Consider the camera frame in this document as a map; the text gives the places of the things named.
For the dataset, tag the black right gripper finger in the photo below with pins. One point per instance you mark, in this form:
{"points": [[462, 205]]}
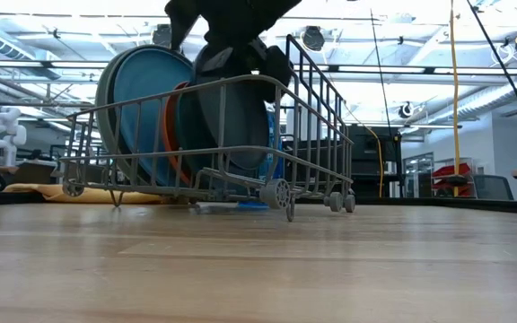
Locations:
{"points": [[276, 72], [180, 22]]}

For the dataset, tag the dark teal plate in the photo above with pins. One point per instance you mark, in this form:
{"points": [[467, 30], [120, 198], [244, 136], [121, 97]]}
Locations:
{"points": [[240, 125]]}

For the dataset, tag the orange plate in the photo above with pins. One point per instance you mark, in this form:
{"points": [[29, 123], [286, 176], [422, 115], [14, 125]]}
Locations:
{"points": [[169, 134]]}

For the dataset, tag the pale blue plate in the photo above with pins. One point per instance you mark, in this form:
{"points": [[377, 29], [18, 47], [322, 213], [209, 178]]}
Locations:
{"points": [[98, 101]]}

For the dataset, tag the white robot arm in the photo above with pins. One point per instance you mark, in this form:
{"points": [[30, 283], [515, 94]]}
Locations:
{"points": [[5, 148]]}

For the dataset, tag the black cabinet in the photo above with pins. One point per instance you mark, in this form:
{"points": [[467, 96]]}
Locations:
{"points": [[366, 157]]}

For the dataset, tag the red plastic bins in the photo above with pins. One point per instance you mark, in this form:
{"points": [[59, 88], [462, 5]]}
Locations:
{"points": [[451, 170]]}

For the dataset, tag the wooden desk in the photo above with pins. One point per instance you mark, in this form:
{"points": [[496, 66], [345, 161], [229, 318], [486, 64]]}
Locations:
{"points": [[34, 172]]}

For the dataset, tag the yellow cloth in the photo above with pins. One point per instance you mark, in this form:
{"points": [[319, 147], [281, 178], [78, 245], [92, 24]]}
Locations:
{"points": [[52, 193]]}

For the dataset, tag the dark office chair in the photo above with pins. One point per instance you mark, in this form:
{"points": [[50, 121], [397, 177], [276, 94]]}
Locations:
{"points": [[492, 188]]}

